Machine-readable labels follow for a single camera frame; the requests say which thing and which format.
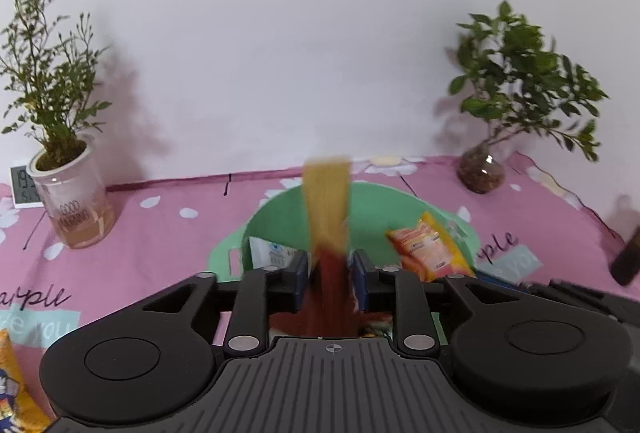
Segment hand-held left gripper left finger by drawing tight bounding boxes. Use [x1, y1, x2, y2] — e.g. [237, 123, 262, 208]
[142, 250, 309, 359]

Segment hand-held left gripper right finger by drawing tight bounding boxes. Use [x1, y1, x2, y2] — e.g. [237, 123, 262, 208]
[350, 250, 521, 359]

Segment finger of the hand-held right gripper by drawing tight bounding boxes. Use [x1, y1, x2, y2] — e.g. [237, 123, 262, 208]
[475, 269, 523, 288]
[610, 225, 640, 286]

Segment white tube-shaped packet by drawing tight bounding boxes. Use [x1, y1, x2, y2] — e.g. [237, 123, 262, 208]
[248, 237, 298, 270]

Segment green plastic bowl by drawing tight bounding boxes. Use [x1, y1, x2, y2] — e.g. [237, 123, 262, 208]
[207, 181, 483, 346]

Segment dark red beige-ended packet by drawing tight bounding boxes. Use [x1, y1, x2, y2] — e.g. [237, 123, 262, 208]
[302, 156, 358, 339]

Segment orange snack packet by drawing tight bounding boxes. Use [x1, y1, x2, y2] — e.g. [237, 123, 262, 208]
[387, 212, 477, 284]

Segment plant in glass vase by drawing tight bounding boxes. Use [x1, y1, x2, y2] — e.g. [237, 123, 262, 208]
[447, 2, 611, 194]

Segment pink printed tablecloth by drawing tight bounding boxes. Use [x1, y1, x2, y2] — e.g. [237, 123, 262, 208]
[0, 153, 640, 433]

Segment plant in clear cup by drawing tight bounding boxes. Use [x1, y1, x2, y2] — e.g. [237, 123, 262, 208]
[0, 0, 116, 250]

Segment white digital clock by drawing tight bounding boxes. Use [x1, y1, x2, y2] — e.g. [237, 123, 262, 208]
[10, 165, 46, 210]

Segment yellow cartoon snack packet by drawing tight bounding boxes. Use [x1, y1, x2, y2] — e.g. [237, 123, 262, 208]
[0, 328, 51, 433]

